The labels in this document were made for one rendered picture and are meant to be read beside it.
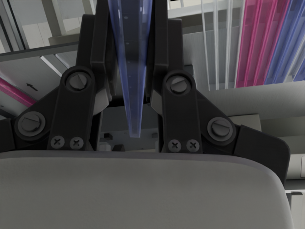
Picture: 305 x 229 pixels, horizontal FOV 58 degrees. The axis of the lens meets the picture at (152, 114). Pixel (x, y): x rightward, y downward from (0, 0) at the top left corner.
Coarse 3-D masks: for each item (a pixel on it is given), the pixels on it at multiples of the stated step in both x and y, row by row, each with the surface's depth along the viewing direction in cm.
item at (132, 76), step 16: (112, 0) 8; (128, 0) 8; (144, 0) 8; (112, 16) 9; (128, 16) 9; (144, 16) 9; (128, 32) 10; (144, 32) 10; (128, 48) 11; (144, 48) 11; (128, 64) 13; (144, 64) 13; (128, 80) 15; (144, 80) 15; (128, 96) 18; (128, 112) 23; (128, 128) 30
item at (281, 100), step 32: (192, 32) 33; (0, 64) 38; (32, 64) 38; (64, 64) 38; (192, 64) 39; (0, 96) 48; (32, 96) 48; (224, 96) 49; (256, 96) 49; (288, 96) 49
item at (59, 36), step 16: (48, 0) 71; (48, 16) 73; (176, 16) 68; (192, 16) 67; (64, 32) 76; (272, 128) 76; (288, 128) 75; (304, 128) 75; (304, 208) 86; (304, 224) 88
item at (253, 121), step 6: (252, 114) 57; (258, 114) 57; (234, 120) 57; (240, 120) 57; (246, 120) 57; (252, 120) 56; (258, 120) 56; (252, 126) 56; (258, 126) 56; (132, 150) 60; (138, 150) 59; (144, 150) 59; (150, 150) 59
